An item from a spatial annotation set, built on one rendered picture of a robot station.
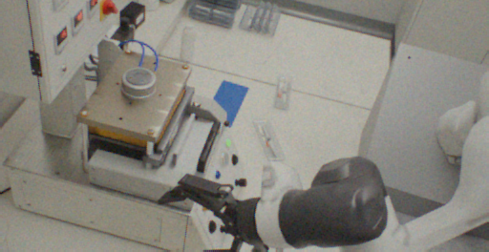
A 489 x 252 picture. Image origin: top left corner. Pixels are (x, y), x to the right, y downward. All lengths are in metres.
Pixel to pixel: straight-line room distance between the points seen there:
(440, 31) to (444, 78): 1.83
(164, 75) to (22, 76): 0.34
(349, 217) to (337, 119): 1.16
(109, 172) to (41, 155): 0.20
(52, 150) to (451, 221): 0.93
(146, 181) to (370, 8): 2.83
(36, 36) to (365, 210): 0.67
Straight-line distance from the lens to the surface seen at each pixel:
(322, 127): 1.80
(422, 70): 1.61
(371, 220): 0.73
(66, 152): 1.37
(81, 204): 1.36
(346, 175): 0.78
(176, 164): 1.28
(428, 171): 1.59
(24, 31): 1.07
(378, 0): 3.79
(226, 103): 1.80
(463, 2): 3.36
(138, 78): 1.23
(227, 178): 1.45
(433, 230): 0.85
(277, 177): 0.81
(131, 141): 1.23
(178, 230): 1.31
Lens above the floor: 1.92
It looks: 42 degrees down
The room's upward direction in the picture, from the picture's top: 12 degrees clockwise
